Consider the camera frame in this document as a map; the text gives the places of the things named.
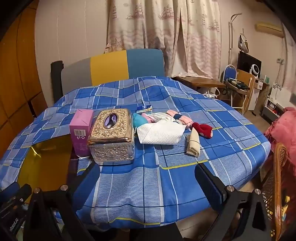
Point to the grey yellow blue chair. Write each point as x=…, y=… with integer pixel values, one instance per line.
x=108, y=67

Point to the wooden desk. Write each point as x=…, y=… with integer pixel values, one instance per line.
x=201, y=82

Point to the black monitor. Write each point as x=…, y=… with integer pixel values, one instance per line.
x=245, y=61

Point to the pink blanket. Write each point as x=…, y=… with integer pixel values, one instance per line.
x=282, y=132

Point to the beige towel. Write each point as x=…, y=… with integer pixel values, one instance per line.
x=193, y=146

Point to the white waffle cloth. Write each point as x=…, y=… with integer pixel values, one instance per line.
x=159, y=135

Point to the black upright roll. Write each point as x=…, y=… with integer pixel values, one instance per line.
x=56, y=78

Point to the purple printed carton box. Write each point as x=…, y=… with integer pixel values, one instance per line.
x=81, y=125

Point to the garment steamer head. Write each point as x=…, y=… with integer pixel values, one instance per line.
x=243, y=44

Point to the blue plaid bedsheet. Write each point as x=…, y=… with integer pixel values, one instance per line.
x=150, y=185

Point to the white round fan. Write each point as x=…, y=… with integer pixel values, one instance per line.
x=254, y=69

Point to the white thin cloth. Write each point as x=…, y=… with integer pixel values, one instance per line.
x=167, y=120

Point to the red fuzzy sock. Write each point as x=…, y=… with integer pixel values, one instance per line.
x=203, y=129

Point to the rattan chair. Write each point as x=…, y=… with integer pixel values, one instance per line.
x=278, y=162

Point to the ship print curtain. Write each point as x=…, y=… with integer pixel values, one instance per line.
x=161, y=27

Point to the grey ribbed sock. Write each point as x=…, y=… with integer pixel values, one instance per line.
x=157, y=115

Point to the grey storage shelf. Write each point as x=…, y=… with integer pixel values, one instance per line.
x=270, y=110

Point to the small round table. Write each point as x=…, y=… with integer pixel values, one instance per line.
x=240, y=91

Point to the wooden panel wardrobe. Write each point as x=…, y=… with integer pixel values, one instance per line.
x=16, y=81

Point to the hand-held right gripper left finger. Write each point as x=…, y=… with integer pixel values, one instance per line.
x=91, y=178

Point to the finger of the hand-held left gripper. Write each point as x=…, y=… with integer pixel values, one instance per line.
x=19, y=192

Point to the teal and pink sock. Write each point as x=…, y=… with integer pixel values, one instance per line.
x=138, y=120

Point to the pink fuzzy sock navy band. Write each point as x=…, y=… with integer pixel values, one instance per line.
x=185, y=120

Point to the wall air conditioner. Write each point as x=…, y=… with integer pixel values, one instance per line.
x=269, y=29

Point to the ornate gold tissue box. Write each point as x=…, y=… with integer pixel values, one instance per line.
x=111, y=139

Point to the blue folding chair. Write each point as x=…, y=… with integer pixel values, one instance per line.
x=230, y=72

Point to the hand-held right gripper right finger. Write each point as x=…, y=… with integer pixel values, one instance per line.
x=208, y=185

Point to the garment steamer pole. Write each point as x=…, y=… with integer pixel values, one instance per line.
x=230, y=41

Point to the blue tissue packet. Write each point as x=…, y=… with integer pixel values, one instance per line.
x=143, y=108

